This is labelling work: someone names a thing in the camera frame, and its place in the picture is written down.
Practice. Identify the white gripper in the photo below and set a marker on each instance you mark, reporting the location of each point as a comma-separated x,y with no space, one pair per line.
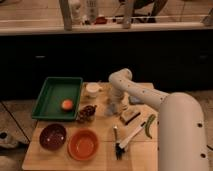
117,103

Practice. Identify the grey towel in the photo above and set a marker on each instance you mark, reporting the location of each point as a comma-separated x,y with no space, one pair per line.
110,109

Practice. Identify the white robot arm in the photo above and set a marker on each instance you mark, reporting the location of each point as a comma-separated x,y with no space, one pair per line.
182,142

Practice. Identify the orange red bowl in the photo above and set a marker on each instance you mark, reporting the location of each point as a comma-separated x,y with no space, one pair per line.
83,145

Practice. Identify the dark purple bowl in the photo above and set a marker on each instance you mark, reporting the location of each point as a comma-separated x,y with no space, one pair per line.
53,137

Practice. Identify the brown wooden block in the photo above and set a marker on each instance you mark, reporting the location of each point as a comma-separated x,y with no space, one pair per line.
127,116

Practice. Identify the white cup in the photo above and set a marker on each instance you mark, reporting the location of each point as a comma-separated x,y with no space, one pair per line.
92,89

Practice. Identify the brown pine cone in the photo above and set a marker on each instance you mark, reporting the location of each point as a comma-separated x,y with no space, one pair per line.
86,114

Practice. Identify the green pea pod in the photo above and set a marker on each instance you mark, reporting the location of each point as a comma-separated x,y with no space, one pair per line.
148,124

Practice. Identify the orange ball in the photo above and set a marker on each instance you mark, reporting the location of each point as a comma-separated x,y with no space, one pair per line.
67,104

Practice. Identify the green plastic tray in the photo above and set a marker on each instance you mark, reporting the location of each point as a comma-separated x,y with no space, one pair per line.
54,92

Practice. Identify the white handled brush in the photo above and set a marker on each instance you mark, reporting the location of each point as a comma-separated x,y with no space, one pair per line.
127,139

